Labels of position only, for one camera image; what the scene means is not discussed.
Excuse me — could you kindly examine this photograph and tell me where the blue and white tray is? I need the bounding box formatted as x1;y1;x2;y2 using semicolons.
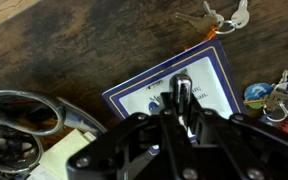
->
102;38;248;158

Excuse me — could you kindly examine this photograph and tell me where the dark wooden console table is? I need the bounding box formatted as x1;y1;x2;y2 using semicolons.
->
0;0;288;180

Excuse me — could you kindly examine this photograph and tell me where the white paper slip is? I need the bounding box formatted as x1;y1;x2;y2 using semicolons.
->
27;164;62;180

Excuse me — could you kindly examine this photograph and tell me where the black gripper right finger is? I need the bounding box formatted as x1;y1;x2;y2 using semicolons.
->
186;95;288;180

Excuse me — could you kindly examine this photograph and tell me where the key set with blue tag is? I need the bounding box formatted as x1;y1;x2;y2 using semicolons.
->
243;66;288;138

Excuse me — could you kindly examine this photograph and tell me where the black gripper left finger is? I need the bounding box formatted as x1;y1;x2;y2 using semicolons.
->
65;92;189;180

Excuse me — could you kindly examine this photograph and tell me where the silver key bunch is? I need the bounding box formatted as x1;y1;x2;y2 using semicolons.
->
174;0;252;43

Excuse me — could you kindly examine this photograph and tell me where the yellow sticky note pad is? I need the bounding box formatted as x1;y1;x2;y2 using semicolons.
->
38;128;92;180

